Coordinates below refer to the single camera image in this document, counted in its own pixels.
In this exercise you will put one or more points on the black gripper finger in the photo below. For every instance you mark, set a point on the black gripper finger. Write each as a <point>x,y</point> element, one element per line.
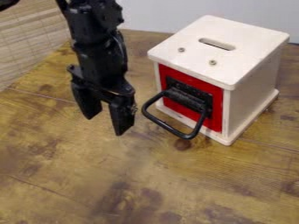
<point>88,102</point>
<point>123,112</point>

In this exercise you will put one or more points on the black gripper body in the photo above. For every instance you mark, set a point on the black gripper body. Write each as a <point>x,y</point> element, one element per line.
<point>101,67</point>

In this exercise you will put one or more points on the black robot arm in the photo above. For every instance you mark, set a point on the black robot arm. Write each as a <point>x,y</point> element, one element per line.
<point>91,18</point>

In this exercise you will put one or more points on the red drawer front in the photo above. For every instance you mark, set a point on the red drawer front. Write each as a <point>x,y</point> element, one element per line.
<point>172,78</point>

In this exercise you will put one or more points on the white wooden box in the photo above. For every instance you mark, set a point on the white wooden box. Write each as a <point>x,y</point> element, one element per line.
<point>232,55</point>

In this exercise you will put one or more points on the black metal drawer handle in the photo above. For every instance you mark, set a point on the black metal drawer handle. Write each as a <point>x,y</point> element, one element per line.
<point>175,113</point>

